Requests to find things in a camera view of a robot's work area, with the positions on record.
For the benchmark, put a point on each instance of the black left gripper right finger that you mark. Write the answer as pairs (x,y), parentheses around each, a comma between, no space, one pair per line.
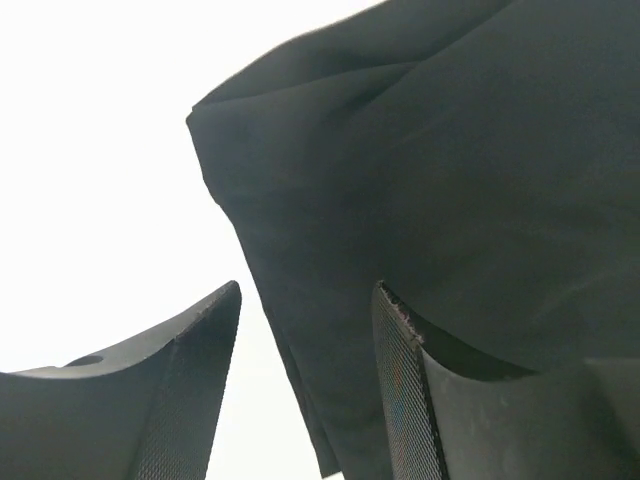
(454,412)

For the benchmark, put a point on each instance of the black shorts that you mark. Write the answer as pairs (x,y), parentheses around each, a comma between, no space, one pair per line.
(479,157)

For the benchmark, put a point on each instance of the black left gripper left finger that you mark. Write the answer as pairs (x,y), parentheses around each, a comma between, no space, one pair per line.
(144,408)

